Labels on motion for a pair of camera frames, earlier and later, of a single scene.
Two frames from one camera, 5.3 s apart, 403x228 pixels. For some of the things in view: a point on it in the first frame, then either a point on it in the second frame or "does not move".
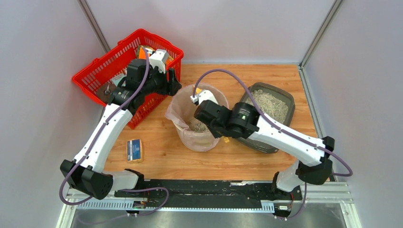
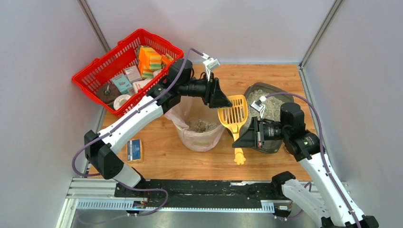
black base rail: x=206 y=193 does not move
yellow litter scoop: x=226 y=139 → x=235 y=117
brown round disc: x=104 y=92 does not move
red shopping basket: x=111 y=67 does not move
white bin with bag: x=192 y=135 does not move
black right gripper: x=209 y=126 → x=257 y=133
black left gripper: x=171 y=82 → x=213 y=91
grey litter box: x=275 y=102 does not move
